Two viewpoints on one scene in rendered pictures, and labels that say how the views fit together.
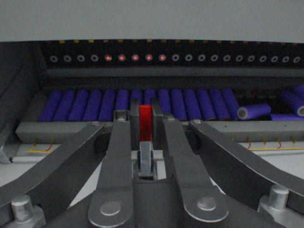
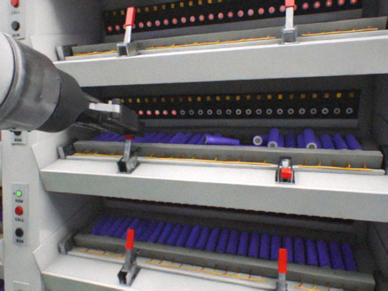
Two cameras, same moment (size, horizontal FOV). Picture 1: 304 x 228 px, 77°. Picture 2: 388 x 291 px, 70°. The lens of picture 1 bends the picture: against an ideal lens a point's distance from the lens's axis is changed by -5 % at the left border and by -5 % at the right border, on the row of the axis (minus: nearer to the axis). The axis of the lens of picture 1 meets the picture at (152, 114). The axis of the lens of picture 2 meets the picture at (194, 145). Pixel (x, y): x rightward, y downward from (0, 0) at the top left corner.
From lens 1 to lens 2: 0.39 m
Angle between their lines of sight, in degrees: 30
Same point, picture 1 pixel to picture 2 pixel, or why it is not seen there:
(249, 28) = (168, 76)
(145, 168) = (126, 156)
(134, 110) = not seen: hidden behind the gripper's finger
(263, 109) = (226, 140)
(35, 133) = (82, 144)
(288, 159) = (231, 170)
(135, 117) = not seen: hidden behind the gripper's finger
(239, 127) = (200, 146)
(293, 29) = (190, 74)
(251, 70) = (241, 121)
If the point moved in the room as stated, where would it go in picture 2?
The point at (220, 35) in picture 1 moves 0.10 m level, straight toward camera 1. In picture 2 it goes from (156, 81) to (104, 70)
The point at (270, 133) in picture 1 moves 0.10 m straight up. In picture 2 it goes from (222, 152) to (223, 94)
